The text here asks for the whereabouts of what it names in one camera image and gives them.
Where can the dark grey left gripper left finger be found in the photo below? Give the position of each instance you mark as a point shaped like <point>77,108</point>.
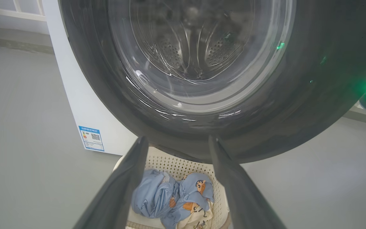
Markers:
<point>119,190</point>

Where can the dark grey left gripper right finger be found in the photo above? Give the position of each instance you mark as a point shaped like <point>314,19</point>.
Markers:
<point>240,194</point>

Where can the plain light blue garment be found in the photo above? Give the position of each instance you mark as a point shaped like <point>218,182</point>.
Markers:
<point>152,195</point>

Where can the blue cartoon print garment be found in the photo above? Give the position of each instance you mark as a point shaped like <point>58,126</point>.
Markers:
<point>192,194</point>

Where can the cream cartoon print garment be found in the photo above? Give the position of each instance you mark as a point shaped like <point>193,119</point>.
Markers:
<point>197,219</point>

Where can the round dark glass washer door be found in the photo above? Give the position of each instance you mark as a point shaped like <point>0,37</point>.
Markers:
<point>281,105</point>

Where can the cream perforated laundry basket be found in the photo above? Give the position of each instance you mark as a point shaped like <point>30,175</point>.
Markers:
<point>176,163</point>

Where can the white front-load washing machine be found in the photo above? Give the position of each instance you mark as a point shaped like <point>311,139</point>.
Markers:
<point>84,105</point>

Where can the blue energy label sticker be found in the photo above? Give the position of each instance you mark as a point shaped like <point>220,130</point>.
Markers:
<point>91,138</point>

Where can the white window railing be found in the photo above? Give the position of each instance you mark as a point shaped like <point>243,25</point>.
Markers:
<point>14,9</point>

